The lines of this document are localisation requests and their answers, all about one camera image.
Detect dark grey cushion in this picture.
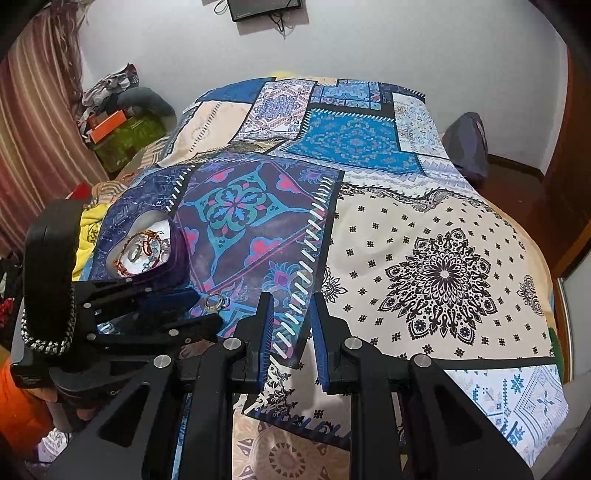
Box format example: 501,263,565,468
115,86,177,117

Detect purple heart-shaped tin box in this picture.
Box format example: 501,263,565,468
100,209,191,292

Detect striped pink curtain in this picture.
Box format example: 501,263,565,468
0,8,110,252

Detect gold rings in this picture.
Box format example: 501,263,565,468
200,295,230,314

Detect grey bag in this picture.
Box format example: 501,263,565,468
442,112,491,182

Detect orange box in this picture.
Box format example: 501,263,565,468
87,110,129,144

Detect yellow cloth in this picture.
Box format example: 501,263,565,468
78,202,112,271

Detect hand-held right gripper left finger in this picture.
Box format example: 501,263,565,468
48,292,274,480

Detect orange cloth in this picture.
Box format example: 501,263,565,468
0,357,55,445

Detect striped blanket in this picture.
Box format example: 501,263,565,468
91,137,172,197

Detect small black wall monitor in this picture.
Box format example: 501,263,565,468
225,0,304,22

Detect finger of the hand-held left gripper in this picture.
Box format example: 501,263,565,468
87,313,223,364
74,280,201,325

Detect braided wrist strap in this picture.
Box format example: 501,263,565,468
20,276,78,357

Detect pile of clothes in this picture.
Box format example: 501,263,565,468
78,64,140,136

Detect wooden door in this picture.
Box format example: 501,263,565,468
539,46,591,278

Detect red beaded bracelet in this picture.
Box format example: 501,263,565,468
113,229,173,279

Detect patchwork printed bedspread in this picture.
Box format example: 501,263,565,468
78,76,572,480

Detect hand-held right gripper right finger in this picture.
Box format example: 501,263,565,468
308,292,522,480

